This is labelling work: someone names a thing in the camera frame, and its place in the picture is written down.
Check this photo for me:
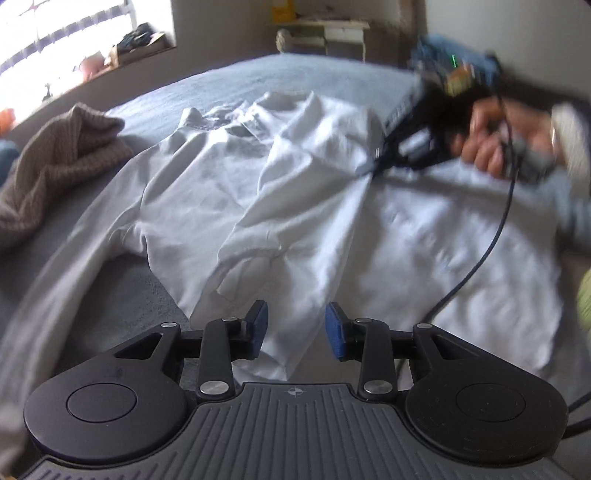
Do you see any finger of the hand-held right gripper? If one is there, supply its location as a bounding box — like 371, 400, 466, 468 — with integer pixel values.
355, 127, 445, 178

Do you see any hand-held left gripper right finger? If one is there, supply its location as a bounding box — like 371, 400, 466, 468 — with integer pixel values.
324, 301, 481, 401

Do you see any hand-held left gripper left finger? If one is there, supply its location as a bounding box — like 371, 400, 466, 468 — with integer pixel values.
113, 299, 269, 400

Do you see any white button shirt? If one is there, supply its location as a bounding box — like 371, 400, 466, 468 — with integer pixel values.
0, 90, 571, 416

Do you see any dark clothes pile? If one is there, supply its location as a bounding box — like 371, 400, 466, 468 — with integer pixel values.
115, 28, 153, 51

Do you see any person's right hand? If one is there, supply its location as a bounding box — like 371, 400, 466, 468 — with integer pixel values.
455, 99, 555, 179

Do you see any cream desk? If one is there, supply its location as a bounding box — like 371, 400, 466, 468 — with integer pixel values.
288, 18, 372, 63

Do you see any yellow-green cloth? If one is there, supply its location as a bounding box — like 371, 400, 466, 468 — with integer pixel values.
576, 270, 591, 329

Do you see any beige knitted sweater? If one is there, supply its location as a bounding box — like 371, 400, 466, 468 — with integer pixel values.
0, 104, 134, 252

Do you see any cardboard box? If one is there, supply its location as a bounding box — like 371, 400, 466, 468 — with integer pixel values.
105, 30, 169, 68

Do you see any pink pot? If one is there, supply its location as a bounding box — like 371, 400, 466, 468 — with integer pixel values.
76, 52, 107, 77

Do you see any window with metal bars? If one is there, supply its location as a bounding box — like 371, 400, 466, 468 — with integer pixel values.
0, 0, 178, 127

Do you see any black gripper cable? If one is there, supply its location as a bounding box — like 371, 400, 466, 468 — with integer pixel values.
422, 90, 591, 439

